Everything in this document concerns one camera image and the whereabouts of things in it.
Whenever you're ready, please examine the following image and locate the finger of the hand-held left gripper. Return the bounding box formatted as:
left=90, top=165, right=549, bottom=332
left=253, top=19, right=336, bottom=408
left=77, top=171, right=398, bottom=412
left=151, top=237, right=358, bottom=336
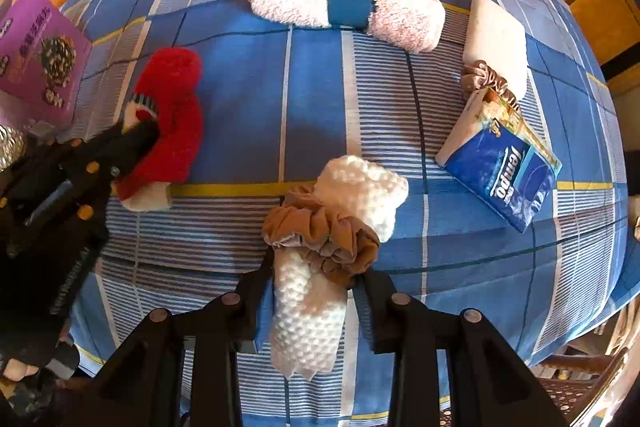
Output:
left=75, top=119, right=162, bottom=182

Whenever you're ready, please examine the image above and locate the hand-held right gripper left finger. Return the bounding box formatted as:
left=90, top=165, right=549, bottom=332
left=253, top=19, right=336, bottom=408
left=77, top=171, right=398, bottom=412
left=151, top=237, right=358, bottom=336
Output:
left=67, top=252, right=276, bottom=427

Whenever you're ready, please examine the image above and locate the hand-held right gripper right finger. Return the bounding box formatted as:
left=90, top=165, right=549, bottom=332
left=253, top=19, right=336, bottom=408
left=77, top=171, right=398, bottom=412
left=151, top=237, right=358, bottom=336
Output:
left=357, top=269, right=568, bottom=427

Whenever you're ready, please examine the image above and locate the white bumpy cloth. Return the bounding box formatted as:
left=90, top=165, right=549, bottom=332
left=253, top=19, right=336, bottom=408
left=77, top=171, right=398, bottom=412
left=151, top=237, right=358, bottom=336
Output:
left=270, top=155, right=410, bottom=380

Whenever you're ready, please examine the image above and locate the red plush doll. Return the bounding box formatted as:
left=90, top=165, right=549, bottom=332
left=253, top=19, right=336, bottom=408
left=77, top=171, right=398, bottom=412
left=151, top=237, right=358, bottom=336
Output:
left=112, top=48, right=205, bottom=212

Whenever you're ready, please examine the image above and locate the blue tissue packet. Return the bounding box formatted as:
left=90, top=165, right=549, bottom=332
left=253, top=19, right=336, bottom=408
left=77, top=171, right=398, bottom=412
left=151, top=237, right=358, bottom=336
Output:
left=435, top=92, right=563, bottom=234

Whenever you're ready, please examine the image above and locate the taupe satin scrunchie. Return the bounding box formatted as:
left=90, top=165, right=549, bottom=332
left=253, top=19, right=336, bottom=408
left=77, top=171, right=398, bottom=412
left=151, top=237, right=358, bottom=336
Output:
left=460, top=59, right=523, bottom=112

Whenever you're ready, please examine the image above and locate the white towel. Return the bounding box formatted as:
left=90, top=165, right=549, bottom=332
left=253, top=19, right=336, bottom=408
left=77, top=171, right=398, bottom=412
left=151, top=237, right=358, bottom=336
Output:
left=462, top=0, right=528, bottom=102

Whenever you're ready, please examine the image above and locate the person's left hand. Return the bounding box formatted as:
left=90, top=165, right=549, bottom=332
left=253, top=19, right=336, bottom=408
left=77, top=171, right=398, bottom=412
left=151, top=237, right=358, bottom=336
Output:
left=0, top=357, right=41, bottom=383

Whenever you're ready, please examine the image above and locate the ornate silver tissue box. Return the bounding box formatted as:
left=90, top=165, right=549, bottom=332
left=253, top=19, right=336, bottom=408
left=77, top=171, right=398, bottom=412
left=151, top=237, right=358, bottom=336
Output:
left=0, top=124, right=28, bottom=172

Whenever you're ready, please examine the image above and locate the purple carton box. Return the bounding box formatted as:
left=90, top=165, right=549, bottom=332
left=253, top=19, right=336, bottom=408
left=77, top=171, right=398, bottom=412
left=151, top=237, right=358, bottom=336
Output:
left=0, top=0, right=93, bottom=138

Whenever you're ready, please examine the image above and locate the wicker chair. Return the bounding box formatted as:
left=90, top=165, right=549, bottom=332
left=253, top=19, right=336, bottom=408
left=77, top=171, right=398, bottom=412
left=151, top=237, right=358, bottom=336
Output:
left=540, top=342, right=640, bottom=427

